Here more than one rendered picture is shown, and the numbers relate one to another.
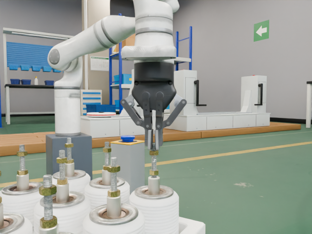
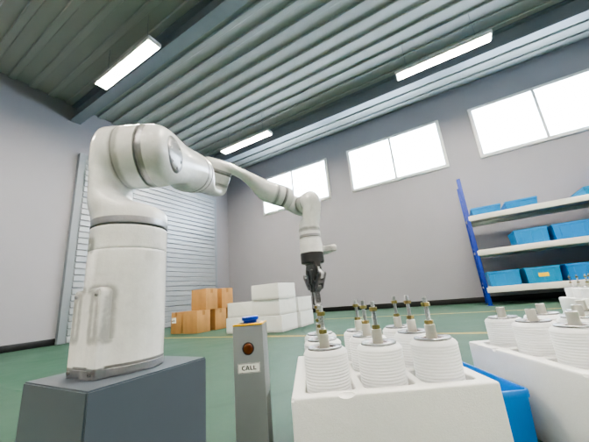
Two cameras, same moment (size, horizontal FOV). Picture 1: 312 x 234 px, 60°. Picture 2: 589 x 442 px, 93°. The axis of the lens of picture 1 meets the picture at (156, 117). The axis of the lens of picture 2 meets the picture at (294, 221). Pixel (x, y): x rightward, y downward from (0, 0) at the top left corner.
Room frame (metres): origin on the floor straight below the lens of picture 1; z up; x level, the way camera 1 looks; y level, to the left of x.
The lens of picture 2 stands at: (1.01, 0.77, 0.37)
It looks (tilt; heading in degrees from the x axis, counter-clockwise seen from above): 15 degrees up; 240
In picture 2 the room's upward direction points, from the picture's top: 5 degrees counter-clockwise
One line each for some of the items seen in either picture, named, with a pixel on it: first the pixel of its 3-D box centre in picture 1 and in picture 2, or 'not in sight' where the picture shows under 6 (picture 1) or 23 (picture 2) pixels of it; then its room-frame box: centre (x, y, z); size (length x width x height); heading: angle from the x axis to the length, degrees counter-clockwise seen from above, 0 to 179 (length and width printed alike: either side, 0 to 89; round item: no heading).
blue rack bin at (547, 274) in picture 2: not in sight; (539, 274); (-3.96, -1.10, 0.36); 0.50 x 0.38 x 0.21; 32
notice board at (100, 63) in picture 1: (100, 63); not in sight; (6.86, 1.41, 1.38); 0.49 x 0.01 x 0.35; 121
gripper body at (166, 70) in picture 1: (153, 86); (313, 266); (0.51, 0.00, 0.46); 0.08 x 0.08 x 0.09
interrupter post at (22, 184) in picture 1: (22, 182); (377, 336); (0.53, 0.27, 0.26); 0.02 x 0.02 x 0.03
